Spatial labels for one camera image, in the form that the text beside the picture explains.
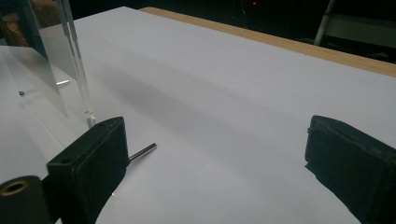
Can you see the clear acrylic frame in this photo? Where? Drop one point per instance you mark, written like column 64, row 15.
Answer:
column 67, row 59

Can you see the wooden table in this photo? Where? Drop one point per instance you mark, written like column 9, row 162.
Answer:
column 280, row 42

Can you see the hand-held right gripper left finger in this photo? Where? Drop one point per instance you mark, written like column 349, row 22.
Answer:
column 93, row 165

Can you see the white metal stand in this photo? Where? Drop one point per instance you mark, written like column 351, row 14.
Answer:
column 351, row 28

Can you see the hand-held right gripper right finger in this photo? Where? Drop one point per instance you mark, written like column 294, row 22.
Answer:
column 355, row 168

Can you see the thin metal rod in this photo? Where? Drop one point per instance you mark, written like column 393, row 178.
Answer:
column 144, row 152

